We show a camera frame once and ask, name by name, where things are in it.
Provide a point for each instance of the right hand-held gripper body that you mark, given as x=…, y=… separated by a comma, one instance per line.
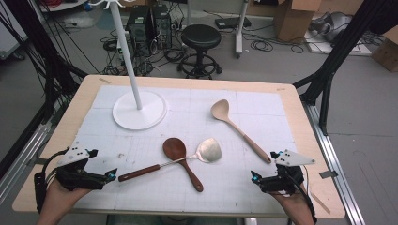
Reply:
x=283, y=179

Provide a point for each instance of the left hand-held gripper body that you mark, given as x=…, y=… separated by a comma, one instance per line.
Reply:
x=78, y=179

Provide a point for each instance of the white rack stand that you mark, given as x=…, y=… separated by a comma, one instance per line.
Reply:
x=137, y=114

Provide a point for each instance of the dark brown wooden spoon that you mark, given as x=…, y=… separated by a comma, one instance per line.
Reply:
x=174, y=148

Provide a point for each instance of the light wooden spoon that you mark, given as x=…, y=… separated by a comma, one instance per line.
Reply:
x=220, y=110

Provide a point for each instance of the person's left hand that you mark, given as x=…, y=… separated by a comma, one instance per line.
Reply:
x=64, y=197

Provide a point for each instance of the person's right hand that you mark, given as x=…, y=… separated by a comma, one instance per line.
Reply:
x=292, y=201

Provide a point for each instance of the white grid mat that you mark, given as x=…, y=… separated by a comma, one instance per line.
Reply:
x=219, y=187

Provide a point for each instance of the thin wooden stick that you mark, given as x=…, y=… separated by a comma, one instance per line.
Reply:
x=320, y=203

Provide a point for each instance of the white stand leg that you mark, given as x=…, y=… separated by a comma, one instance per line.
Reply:
x=239, y=37

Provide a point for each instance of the black computer tower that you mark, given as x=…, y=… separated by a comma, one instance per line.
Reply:
x=162, y=26
x=139, y=28

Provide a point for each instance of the open cardboard box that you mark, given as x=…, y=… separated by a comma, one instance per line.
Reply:
x=294, y=22

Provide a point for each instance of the black flat device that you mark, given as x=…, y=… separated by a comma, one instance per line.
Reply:
x=232, y=22

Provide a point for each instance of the grey bag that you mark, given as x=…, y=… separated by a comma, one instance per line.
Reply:
x=333, y=26

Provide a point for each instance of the black round stool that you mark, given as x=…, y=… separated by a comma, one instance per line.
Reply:
x=201, y=37

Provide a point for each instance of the closed cardboard box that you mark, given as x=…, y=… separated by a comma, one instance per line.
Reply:
x=387, y=51

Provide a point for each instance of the aluminium rail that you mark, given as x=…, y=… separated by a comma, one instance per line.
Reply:
x=334, y=162
x=22, y=165

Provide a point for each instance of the black metal frame stand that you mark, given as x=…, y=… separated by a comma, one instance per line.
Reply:
x=40, y=53
x=341, y=47

